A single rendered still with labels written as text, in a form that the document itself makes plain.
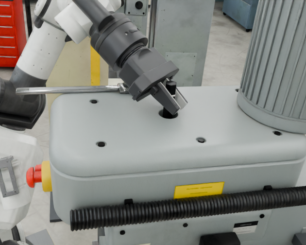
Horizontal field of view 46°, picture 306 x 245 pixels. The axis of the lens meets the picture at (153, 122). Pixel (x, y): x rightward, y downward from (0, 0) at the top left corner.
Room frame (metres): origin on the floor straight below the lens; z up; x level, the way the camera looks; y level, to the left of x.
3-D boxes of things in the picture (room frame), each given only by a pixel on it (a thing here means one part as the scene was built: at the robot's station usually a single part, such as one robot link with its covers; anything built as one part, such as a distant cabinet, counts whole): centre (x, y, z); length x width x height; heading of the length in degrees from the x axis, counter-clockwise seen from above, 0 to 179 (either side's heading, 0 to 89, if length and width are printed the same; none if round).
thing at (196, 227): (0.61, -0.07, 1.68); 0.34 x 0.24 x 0.10; 105
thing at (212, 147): (0.60, -0.04, 1.81); 0.47 x 0.26 x 0.16; 105
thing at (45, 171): (0.54, 0.19, 1.76); 0.06 x 0.02 x 0.06; 15
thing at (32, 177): (0.53, 0.22, 1.76); 0.04 x 0.03 x 0.04; 15
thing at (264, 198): (0.47, -0.10, 1.79); 0.45 x 0.04 x 0.04; 105
